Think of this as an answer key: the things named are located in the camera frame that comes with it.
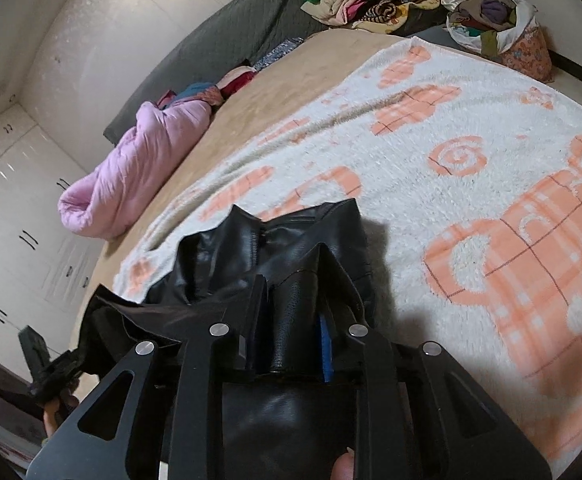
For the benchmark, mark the person's left hand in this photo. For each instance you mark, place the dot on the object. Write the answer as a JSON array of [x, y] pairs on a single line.
[[53, 420]]

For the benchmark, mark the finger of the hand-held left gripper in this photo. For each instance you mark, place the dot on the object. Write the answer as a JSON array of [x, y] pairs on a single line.
[[73, 367]]

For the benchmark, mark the red white pillow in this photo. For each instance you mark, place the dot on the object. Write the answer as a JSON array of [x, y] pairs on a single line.
[[236, 80]]

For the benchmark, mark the white wardrobe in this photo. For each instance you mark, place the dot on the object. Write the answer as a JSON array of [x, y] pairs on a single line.
[[11, 210]]

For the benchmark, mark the black leather jacket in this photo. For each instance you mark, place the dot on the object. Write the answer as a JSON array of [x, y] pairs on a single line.
[[211, 260]]

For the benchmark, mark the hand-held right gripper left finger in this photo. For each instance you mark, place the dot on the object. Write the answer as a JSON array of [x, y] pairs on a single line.
[[248, 332]]

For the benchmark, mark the floral bag of clothes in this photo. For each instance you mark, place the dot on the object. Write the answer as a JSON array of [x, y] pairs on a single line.
[[521, 45]]

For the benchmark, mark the grey padded headboard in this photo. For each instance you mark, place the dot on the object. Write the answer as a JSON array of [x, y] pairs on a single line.
[[211, 45]]

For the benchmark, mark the person's right hand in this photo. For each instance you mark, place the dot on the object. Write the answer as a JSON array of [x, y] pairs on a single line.
[[343, 467]]

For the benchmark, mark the teal cloth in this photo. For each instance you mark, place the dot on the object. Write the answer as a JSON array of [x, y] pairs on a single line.
[[196, 91]]

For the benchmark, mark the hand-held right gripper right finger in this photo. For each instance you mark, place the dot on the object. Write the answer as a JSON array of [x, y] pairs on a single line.
[[327, 347]]

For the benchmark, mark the blue floral cloth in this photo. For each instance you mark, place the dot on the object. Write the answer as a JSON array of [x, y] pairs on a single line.
[[278, 51]]

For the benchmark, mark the pink quilt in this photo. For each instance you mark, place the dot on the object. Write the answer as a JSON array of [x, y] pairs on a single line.
[[131, 170]]

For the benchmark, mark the white orange printed blanket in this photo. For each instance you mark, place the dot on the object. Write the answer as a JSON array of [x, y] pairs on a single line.
[[421, 160]]

